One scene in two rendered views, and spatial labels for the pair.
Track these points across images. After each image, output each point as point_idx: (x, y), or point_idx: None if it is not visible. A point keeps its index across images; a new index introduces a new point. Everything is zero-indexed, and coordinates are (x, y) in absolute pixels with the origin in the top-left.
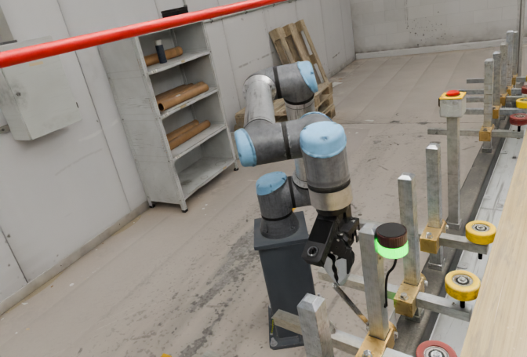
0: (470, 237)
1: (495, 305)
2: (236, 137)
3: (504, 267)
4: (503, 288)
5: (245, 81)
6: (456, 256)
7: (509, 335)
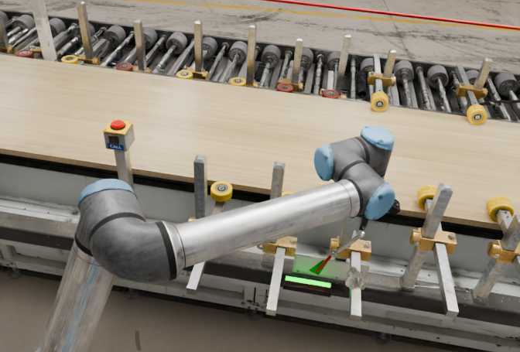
0: (229, 196)
1: (305, 187)
2: (392, 191)
3: (267, 181)
4: (288, 183)
5: (163, 254)
6: None
7: (326, 184)
